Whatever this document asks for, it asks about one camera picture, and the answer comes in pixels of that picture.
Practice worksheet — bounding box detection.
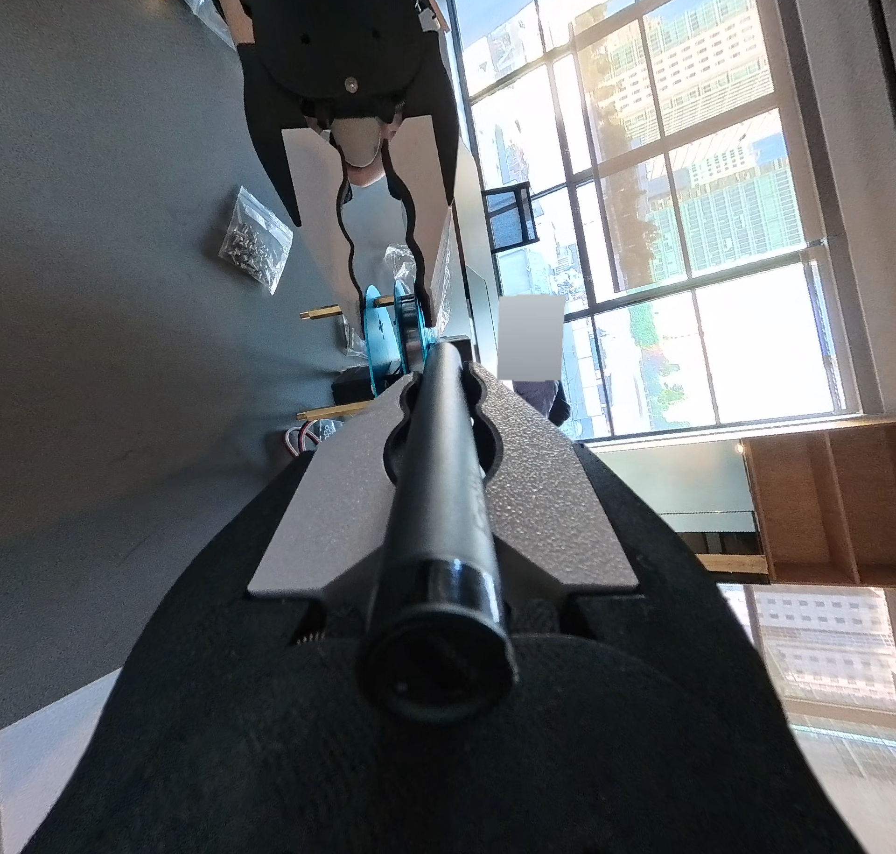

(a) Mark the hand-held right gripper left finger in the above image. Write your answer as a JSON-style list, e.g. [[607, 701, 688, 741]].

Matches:
[[245, 369, 422, 600]]

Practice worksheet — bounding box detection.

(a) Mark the wooden shelf unit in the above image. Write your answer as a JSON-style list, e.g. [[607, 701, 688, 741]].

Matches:
[[741, 422, 896, 586]]

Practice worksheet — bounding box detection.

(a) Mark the red white black servo cable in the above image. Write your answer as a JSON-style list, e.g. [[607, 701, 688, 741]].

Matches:
[[282, 422, 331, 460]]

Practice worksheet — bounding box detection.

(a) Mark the grey desk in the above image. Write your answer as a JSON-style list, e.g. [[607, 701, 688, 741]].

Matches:
[[0, 0, 506, 736]]

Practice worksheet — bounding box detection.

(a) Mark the blue toy robot arm base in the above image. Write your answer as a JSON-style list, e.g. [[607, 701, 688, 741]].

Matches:
[[294, 283, 478, 443]]

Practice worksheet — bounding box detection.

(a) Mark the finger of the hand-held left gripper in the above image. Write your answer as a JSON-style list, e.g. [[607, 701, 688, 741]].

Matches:
[[381, 113, 457, 328], [280, 129, 366, 335]]

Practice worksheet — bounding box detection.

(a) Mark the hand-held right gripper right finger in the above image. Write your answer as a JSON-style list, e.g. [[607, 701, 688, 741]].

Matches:
[[468, 362, 641, 600]]

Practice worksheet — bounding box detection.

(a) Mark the bag of metal screws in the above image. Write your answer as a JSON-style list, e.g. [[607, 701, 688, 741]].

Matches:
[[217, 185, 295, 297]]

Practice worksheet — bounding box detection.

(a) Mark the crumpled clear plastic bag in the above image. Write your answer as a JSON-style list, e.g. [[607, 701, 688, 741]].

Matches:
[[382, 242, 450, 324]]

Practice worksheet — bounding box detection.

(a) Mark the black mesh chair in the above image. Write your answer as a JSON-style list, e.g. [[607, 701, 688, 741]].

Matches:
[[482, 182, 543, 254]]

